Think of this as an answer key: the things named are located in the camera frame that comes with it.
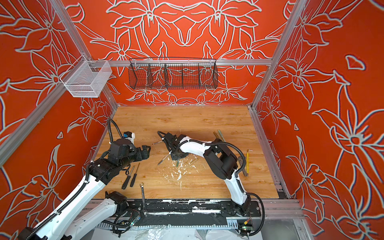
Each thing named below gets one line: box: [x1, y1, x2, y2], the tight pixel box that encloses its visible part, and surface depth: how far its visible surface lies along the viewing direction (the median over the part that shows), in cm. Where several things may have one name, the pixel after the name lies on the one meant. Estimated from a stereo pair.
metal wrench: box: [139, 182, 148, 217], surface depth 77 cm
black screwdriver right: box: [130, 162, 141, 187], surface depth 84 cm
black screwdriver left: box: [121, 166, 135, 190], surface depth 83 cm
